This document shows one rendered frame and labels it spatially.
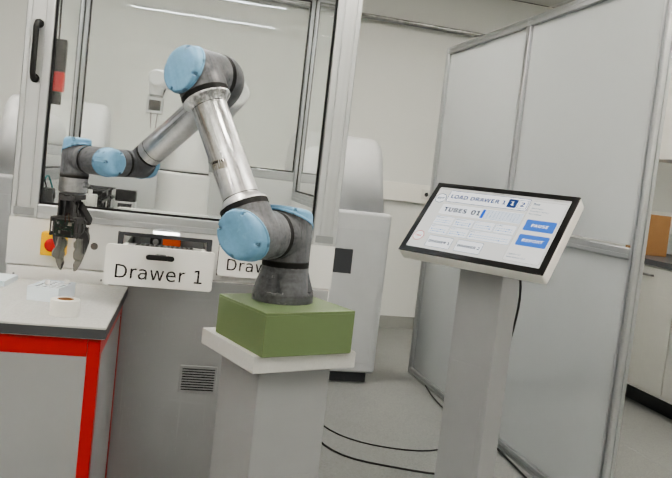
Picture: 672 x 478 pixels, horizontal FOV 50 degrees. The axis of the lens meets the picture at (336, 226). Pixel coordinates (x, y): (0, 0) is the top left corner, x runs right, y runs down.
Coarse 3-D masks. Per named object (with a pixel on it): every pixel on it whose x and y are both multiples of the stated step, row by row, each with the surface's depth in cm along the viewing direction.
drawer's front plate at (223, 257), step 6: (222, 252) 232; (222, 258) 232; (228, 258) 232; (222, 264) 232; (234, 264) 233; (246, 264) 234; (252, 264) 234; (258, 264) 234; (222, 270) 232; (228, 270) 233; (234, 270) 233; (240, 270) 234; (228, 276) 233; (234, 276) 233; (240, 276) 234; (246, 276) 234; (252, 276) 234
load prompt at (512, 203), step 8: (456, 192) 248; (464, 192) 246; (448, 200) 247; (456, 200) 245; (464, 200) 243; (472, 200) 242; (480, 200) 240; (488, 200) 238; (496, 200) 237; (504, 200) 235; (512, 200) 233; (520, 200) 232; (528, 200) 230; (504, 208) 233; (512, 208) 231; (520, 208) 230
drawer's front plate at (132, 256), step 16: (112, 256) 195; (128, 256) 195; (144, 256) 196; (176, 256) 198; (192, 256) 199; (208, 256) 200; (112, 272) 195; (128, 272) 196; (144, 272) 197; (160, 272) 197; (176, 272) 198; (192, 272) 199; (208, 272) 200; (176, 288) 199; (192, 288) 199; (208, 288) 200
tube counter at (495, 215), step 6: (474, 210) 238; (480, 210) 237; (486, 210) 236; (492, 210) 234; (498, 210) 233; (468, 216) 237; (474, 216) 236; (480, 216) 235; (486, 216) 234; (492, 216) 233; (498, 216) 231; (504, 216) 230; (510, 216) 229; (516, 216) 228; (522, 216) 227; (510, 222) 227; (516, 222) 226
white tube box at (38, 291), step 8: (56, 280) 203; (32, 288) 191; (40, 288) 191; (48, 288) 191; (56, 288) 193; (64, 288) 195; (72, 288) 201; (32, 296) 191; (40, 296) 191; (48, 296) 191
